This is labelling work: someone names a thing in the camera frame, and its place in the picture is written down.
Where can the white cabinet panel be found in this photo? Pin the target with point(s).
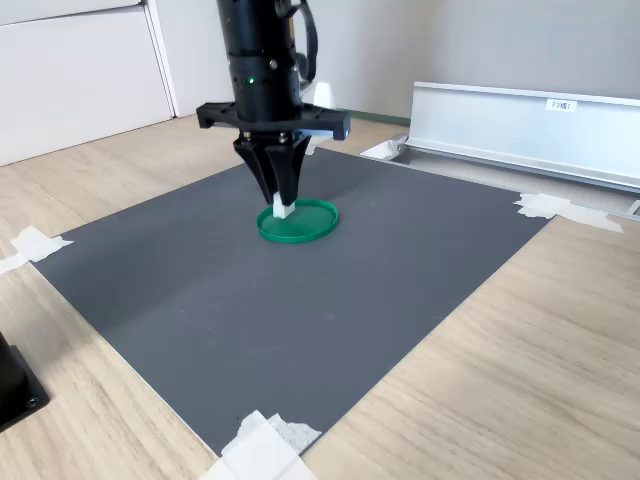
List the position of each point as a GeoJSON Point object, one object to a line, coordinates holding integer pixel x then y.
{"type": "Point", "coordinates": [80, 75]}

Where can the small white bracket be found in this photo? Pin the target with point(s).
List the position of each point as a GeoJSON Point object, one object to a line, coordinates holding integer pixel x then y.
{"type": "Point", "coordinates": [323, 95]}

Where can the round green lid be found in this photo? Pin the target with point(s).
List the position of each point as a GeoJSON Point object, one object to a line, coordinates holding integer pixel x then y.
{"type": "Point", "coordinates": [312, 225]}

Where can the small white plastic terminal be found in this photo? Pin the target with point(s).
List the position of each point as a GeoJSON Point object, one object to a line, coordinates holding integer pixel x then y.
{"type": "Point", "coordinates": [283, 211]}

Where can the white tape piece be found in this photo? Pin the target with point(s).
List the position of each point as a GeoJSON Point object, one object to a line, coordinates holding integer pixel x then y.
{"type": "Point", "coordinates": [265, 450]}
{"type": "Point", "coordinates": [32, 247]}
{"type": "Point", "coordinates": [311, 149]}
{"type": "Point", "coordinates": [560, 209]}

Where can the dark grey mat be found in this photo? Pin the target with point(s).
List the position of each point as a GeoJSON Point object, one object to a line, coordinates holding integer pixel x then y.
{"type": "Point", "coordinates": [250, 310]}

